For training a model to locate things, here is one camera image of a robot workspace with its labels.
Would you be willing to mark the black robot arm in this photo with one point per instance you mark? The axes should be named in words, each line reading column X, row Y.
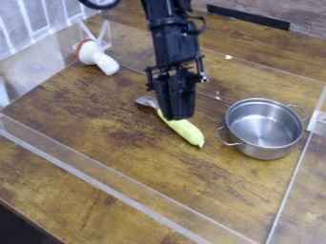
column 180, row 68

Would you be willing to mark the black strip on table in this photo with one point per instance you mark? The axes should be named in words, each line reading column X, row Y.
column 249, row 17

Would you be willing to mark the clear acrylic stand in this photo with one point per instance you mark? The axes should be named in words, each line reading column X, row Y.
column 102, row 36

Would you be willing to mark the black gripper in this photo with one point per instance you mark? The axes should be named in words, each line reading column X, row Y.
column 176, row 40

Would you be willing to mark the white toy mushroom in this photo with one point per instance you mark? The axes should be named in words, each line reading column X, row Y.
column 92, row 55

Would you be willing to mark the stainless steel pot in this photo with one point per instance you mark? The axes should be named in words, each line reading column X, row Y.
column 265, row 127

